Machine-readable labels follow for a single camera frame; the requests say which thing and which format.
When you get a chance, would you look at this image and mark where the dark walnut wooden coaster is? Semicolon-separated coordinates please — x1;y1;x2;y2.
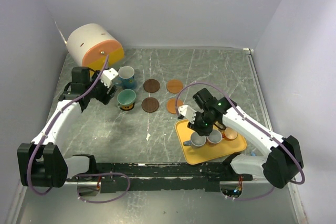
141;97;160;113

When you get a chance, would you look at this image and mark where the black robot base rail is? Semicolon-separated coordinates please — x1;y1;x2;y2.
65;162;253;196

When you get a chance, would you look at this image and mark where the dark brown wooden coaster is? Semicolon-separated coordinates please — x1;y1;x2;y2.
143;79;160;93

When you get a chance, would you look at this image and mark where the orange copper cup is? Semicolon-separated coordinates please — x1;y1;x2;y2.
222;127;238;141

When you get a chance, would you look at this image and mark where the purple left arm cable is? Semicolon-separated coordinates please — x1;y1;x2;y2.
27;54;131;204

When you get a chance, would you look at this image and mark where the yellow plastic tray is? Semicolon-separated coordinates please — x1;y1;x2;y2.
175;120;247;165

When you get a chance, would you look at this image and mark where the teal cup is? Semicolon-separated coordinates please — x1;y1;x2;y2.
117;89;137;106

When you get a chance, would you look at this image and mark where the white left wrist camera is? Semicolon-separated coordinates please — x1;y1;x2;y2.
100;68;119;88

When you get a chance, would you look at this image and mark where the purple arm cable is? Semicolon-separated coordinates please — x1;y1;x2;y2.
175;81;306;201
27;54;131;204

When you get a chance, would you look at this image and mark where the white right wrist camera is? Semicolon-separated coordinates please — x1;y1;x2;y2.
178;105;196;124

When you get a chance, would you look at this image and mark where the white pink cup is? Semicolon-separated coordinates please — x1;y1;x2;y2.
206;129;223;145

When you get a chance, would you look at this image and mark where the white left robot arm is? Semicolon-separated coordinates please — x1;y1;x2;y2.
17;67;119;188

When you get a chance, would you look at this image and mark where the yellow black-rimmed coaster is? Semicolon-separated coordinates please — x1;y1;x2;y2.
119;103;135;111

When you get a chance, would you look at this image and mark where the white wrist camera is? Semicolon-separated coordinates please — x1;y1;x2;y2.
100;68;119;88
178;105;196;124

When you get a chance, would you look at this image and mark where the white grey-handled cup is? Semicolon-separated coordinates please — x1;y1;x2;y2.
183;132;207;148

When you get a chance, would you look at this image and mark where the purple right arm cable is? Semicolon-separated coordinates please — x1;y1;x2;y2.
175;81;306;201

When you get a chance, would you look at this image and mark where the light orange wooden coaster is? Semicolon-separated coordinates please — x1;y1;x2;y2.
166;99;183;114

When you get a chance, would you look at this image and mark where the aluminium frame rail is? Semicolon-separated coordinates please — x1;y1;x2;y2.
19;162;297;185

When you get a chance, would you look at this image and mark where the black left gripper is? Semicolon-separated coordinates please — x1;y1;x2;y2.
85;70;118;105

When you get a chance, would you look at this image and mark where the grey yellow-handled cup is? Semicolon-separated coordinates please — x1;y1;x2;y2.
215;124;226;131

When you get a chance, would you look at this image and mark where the white cylindrical drawer cabinet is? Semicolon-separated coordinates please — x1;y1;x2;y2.
67;23;124;70

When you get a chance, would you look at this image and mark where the large white blue-handled mug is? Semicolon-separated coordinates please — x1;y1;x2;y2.
114;66;137;90

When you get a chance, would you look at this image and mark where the tan wooden coaster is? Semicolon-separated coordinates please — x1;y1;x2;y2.
166;79;183;94

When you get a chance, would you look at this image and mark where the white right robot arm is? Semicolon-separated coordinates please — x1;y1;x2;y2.
178;88;305;188

